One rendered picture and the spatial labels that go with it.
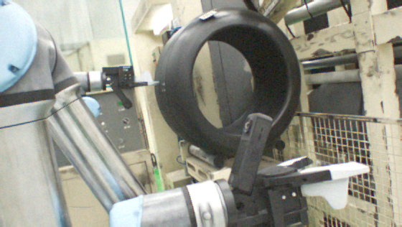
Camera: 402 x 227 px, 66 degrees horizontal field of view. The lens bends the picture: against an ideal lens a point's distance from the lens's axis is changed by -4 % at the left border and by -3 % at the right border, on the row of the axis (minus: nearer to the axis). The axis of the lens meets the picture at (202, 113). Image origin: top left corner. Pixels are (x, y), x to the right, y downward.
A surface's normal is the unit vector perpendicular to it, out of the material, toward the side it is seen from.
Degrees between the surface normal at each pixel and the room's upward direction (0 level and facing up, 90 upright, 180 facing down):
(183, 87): 89
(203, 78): 90
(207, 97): 90
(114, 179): 83
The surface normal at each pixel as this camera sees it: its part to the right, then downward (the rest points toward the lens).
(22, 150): 0.62, -0.03
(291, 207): 0.19, -0.07
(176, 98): -0.47, 0.22
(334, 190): -0.36, 0.04
